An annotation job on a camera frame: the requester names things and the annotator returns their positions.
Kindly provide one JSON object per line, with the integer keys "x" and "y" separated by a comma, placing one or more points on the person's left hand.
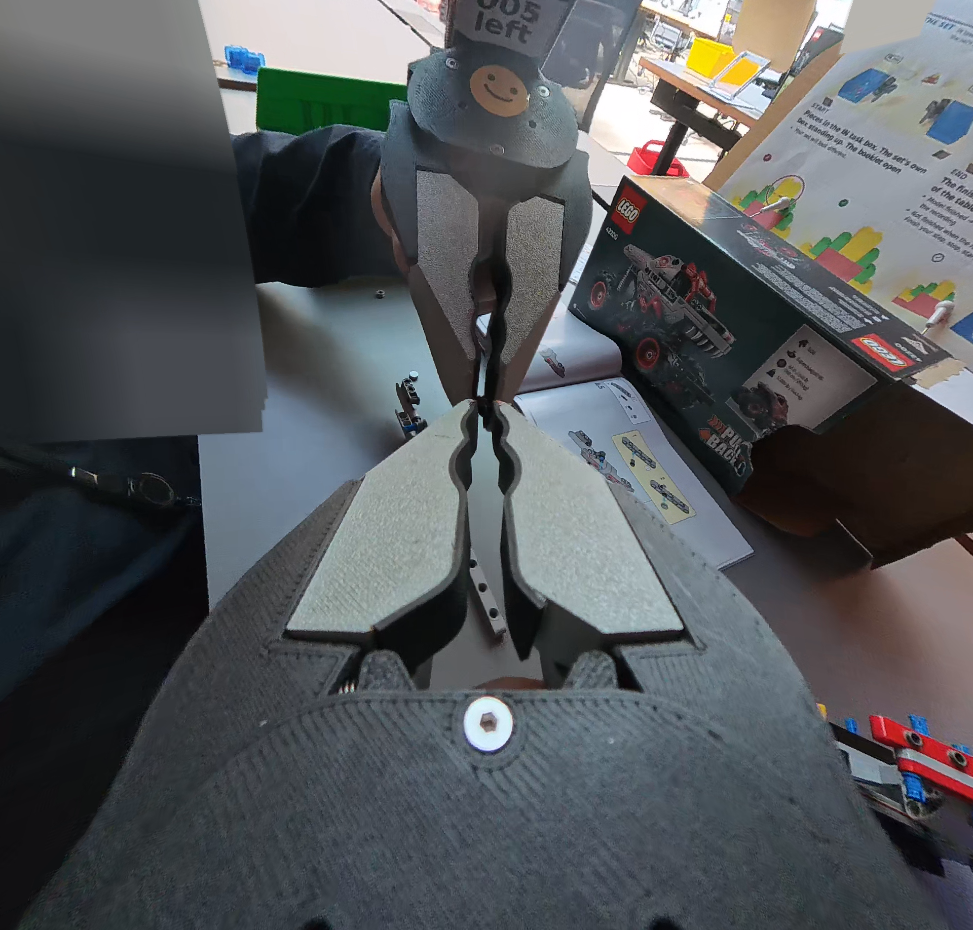
{"x": 389, "y": 235}

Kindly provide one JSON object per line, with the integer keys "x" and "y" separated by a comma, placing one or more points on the person's left forearm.
{"x": 304, "y": 200}

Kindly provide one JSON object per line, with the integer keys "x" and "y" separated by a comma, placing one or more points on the black mesh chair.
{"x": 608, "y": 26}

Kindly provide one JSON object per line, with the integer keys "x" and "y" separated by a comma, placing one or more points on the black lego piece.
{"x": 407, "y": 393}
{"x": 408, "y": 421}

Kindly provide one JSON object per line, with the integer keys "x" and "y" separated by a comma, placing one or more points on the partly built lego model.
{"x": 920, "y": 755}

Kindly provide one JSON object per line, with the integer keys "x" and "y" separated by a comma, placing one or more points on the green plastic bin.
{"x": 319, "y": 102}

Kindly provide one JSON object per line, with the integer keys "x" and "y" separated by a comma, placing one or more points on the red plastic bin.
{"x": 650, "y": 156}

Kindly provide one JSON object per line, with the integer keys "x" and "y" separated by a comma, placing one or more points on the lego instruction booklet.
{"x": 600, "y": 447}

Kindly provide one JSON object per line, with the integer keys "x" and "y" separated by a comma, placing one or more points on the grey lego beam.
{"x": 486, "y": 594}

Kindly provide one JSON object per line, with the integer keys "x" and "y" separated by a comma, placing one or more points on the white instruction poster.
{"x": 874, "y": 185}

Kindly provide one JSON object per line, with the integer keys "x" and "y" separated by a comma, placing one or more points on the brown cardboard board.
{"x": 775, "y": 109}

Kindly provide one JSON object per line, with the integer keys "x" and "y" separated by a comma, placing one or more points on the small black lego pin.
{"x": 487, "y": 396}

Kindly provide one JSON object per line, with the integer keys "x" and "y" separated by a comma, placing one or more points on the small blue plastic bin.
{"x": 243, "y": 58}

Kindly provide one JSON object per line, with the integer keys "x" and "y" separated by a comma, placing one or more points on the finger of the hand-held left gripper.
{"x": 445, "y": 261}
{"x": 536, "y": 261}

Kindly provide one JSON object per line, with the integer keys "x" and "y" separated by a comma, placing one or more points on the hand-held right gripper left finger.
{"x": 388, "y": 558}

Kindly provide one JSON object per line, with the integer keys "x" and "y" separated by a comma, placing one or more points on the person's dark blue clothing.
{"x": 76, "y": 565}

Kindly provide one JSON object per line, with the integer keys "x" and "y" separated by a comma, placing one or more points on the dark lego set box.
{"x": 684, "y": 299}

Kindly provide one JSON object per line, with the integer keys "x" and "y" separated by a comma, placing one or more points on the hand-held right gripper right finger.
{"x": 593, "y": 558}

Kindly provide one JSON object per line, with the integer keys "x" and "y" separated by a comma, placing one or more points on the wooden background desk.
{"x": 692, "y": 94}

